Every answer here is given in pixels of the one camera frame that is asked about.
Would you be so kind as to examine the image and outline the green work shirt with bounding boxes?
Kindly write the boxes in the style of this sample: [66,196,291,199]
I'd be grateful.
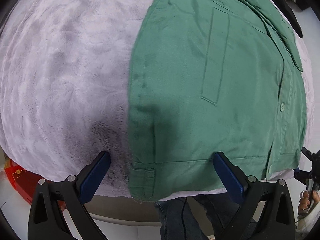
[128,0,307,201]

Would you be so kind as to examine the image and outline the person's right hand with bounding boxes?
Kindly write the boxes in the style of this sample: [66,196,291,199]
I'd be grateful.
[298,190,319,215]

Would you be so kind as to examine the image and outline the red box on floor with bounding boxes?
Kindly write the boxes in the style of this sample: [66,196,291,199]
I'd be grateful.
[3,158,67,212]

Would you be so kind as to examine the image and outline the person's blue jeans legs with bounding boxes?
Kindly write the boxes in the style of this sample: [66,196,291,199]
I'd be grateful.
[154,192,239,239]

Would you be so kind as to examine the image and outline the lilac plush bed blanket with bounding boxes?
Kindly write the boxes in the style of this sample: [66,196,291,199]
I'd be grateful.
[0,0,316,202]

